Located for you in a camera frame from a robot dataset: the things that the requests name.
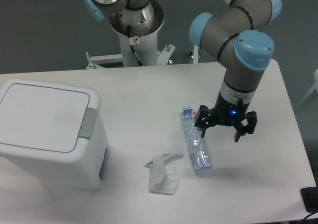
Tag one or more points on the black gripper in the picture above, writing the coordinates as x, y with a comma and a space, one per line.
230, 110

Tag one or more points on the white push-button trash can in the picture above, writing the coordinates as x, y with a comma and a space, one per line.
53, 131

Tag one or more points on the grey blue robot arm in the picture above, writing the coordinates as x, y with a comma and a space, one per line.
233, 39

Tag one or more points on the clear plastic water bottle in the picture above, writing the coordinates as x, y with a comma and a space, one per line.
196, 145

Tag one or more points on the black device at edge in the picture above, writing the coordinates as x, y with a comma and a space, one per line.
310, 198

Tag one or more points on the white frame at right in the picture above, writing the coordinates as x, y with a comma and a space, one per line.
312, 92

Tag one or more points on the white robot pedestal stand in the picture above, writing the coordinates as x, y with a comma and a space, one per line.
137, 31

